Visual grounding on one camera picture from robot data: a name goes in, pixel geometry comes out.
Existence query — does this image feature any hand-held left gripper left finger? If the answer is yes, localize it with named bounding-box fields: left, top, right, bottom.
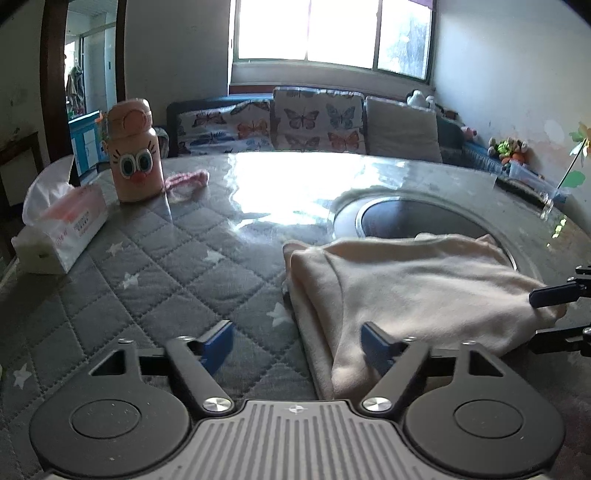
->
left=89, top=320, right=235, bottom=414

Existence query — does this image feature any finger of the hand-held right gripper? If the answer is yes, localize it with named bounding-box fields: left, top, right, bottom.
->
left=529, top=264, right=591, bottom=310
left=527, top=324, right=591, bottom=357

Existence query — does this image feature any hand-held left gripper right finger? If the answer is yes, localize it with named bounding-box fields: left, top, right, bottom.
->
left=360, top=321, right=506, bottom=414

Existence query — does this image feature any cream garment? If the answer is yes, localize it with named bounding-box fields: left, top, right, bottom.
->
left=283, top=233, right=566, bottom=401

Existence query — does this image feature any clear plastic box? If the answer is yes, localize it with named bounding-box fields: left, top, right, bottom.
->
left=508, top=162, right=568, bottom=204

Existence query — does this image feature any round inset table hob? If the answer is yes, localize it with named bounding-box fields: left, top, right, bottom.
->
left=332, top=194, right=518, bottom=273

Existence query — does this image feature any paper pinwheel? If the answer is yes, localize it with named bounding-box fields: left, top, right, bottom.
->
left=556, top=122, right=591, bottom=190

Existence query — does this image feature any green plush toy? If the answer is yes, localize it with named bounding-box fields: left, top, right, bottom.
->
left=489, top=137, right=529, bottom=164

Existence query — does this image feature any white pink tissue pack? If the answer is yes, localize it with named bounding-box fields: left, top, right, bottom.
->
left=11, top=159, right=109, bottom=274

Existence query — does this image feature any pink cartoon face bottle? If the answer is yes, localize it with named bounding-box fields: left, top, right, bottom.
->
left=102, top=98, right=164, bottom=204

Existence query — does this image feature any long butterfly print cushion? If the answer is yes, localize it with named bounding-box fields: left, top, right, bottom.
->
left=177, top=99, right=275, bottom=158

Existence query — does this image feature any grey pillow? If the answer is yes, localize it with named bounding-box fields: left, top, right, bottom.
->
left=365, top=96, right=443, bottom=163

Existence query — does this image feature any square butterfly print pillow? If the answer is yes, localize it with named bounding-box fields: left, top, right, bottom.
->
left=272, top=87, right=368, bottom=155

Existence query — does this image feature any white plush toy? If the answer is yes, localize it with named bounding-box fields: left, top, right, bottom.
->
left=406, top=90, right=437, bottom=109

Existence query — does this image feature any dark wooden cabinet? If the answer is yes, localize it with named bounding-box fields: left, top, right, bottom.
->
left=0, top=131, right=44, bottom=264

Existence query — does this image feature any window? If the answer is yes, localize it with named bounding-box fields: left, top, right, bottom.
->
left=229, top=0, right=437, bottom=81

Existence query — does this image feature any pink strap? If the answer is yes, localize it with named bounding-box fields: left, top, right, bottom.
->
left=164, top=169, right=209, bottom=201

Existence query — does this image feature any dark wooden door frame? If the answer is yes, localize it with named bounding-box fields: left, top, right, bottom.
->
left=41, top=0, right=127, bottom=162

